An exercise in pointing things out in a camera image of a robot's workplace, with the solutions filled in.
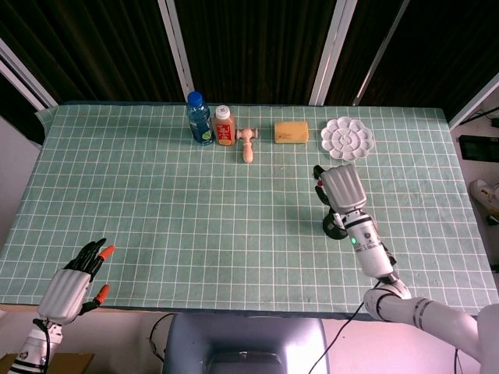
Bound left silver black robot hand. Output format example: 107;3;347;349
37;238;116;326

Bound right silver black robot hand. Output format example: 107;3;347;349
313;163;368;213

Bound black mesh pen holder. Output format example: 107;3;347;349
322;208;349;240

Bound white flower paint palette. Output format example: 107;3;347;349
320;115;375;161

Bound brown cardboard box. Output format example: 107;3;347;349
0;352;96;374

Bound yellow sponge block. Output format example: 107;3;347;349
273;120;310;145

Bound small wooden mallet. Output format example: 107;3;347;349
236;128;260;164

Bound orange juice bottle white cap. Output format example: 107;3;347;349
213;104;238;148

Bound black flat device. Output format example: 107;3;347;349
458;133;499;161

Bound white sneaker shoe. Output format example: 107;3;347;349
469;178;499;220

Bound green white checked tablecloth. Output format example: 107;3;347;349
0;101;493;323

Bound blue capped water bottle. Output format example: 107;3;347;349
186;90;214;146

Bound black pleated curtain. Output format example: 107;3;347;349
0;0;499;145

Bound grey robot torso base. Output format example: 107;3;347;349
162;313;331;374

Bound black cable by torso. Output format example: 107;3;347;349
149;313;177;362

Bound white aluminium frame post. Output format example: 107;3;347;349
157;0;196;104
448;72;499;130
308;0;358;106
0;37;59;111
352;0;411;107

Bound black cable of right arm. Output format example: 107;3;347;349
310;299;370;374

